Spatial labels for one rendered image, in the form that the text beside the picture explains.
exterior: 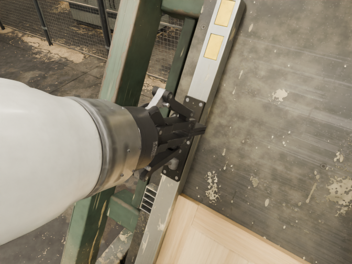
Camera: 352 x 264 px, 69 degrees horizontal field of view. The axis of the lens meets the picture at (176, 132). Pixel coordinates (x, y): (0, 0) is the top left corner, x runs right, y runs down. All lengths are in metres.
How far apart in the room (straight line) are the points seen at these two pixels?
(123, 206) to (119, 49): 0.47
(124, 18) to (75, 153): 0.56
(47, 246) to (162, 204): 1.63
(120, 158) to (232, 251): 0.48
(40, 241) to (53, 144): 2.10
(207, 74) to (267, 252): 0.40
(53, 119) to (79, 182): 0.05
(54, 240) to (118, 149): 2.02
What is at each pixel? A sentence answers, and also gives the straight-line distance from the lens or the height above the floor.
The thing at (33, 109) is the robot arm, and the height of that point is 1.76.
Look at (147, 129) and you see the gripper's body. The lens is 0.27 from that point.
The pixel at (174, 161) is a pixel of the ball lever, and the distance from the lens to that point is 0.60.
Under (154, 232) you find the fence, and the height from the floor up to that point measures 1.22.
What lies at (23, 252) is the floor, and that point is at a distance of 2.28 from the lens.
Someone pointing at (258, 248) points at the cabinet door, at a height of 1.29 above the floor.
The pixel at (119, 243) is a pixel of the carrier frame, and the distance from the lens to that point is 1.19.
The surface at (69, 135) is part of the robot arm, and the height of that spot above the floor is 1.74.
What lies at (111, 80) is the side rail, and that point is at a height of 1.50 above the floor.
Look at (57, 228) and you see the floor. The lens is 2.27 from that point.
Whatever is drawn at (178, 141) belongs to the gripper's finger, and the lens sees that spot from 0.39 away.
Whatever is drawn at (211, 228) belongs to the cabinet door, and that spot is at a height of 1.27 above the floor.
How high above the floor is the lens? 1.85
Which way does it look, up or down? 42 degrees down
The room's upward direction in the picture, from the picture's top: straight up
